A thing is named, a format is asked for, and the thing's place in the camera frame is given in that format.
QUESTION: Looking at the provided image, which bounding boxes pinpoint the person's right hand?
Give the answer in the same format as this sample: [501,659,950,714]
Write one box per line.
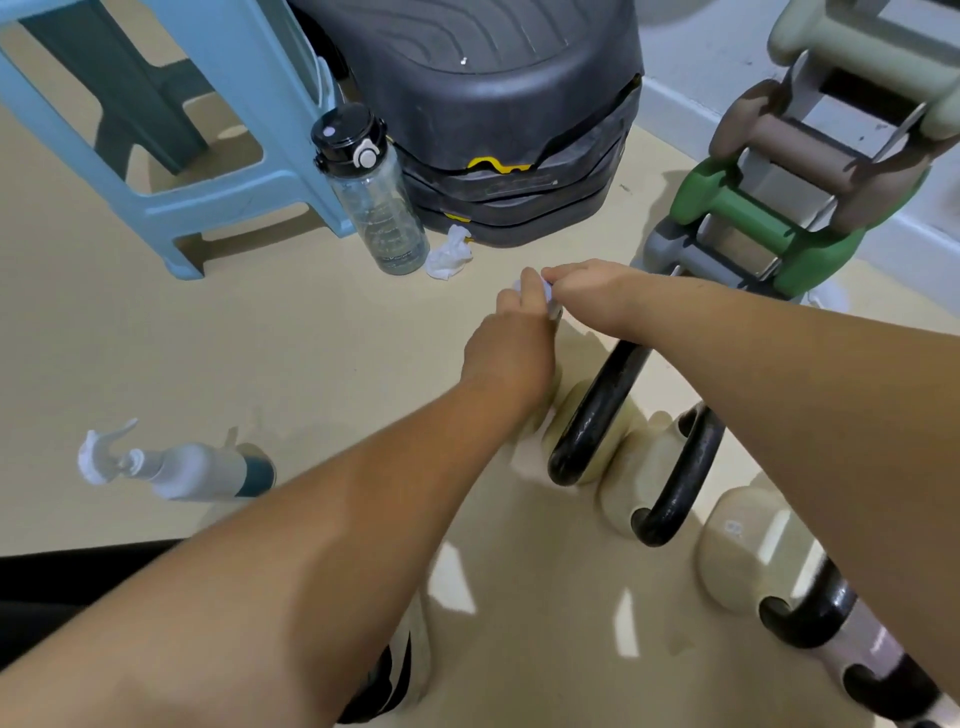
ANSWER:
[540,258,655,340]

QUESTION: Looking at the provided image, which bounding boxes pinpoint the person's left hand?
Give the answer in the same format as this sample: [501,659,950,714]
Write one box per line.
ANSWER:
[459,285,562,423]

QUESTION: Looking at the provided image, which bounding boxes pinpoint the white tissue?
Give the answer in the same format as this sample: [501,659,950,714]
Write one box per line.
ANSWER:
[425,222,476,283]
[512,268,564,321]

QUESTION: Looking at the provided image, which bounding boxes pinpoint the person's left forearm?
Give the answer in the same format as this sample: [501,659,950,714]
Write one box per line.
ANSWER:
[0,373,538,728]

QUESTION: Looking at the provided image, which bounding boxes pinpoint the person's right forearm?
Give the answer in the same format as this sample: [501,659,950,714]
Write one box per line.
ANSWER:
[622,271,960,702]

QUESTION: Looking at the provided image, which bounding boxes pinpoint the crumpled white tissue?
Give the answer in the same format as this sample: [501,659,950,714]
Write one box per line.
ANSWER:
[425,222,476,283]

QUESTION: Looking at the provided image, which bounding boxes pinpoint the grey dumbbell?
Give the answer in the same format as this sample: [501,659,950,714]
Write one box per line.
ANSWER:
[636,219,798,303]

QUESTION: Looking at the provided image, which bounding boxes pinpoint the clear water bottle black lid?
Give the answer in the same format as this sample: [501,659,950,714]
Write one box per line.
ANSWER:
[311,103,432,276]

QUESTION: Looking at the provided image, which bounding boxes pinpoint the black aerobic step platform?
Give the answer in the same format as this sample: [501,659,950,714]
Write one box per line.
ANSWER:
[287,0,646,249]

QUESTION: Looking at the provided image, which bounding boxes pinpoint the white dumbbell rack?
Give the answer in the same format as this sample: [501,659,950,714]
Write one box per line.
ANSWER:
[731,0,935,312]

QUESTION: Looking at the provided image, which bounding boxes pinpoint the brown dumbbell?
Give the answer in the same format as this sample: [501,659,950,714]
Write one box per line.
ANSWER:
[708,78,933,235]

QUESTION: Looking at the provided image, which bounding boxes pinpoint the pale green dumbbell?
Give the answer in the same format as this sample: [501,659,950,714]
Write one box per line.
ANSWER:
[768,0,960,145]

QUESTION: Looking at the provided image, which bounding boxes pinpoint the white spray bottle teal base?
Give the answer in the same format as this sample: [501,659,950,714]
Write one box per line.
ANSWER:
[77,418,277,502]

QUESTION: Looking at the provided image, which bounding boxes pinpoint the black and white shoe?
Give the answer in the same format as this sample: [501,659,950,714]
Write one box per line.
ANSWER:
[337,611,435,726]

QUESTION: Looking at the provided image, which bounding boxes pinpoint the light blue plastic stool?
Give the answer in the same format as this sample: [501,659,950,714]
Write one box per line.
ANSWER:
[0,0,357,282]

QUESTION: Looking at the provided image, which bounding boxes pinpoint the person's black trousers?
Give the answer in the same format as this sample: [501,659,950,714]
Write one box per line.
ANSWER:
[0,538,181,671]

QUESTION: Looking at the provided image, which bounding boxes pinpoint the cream kettlebell black handle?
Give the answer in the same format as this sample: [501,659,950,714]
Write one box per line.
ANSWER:
[522,339,655,489]
[694,486,858,651]
[597,402,727,549]

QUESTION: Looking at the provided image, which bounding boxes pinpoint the pale pink kettlebell black handle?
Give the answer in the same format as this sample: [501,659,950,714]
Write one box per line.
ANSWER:
[816,596,948,728]

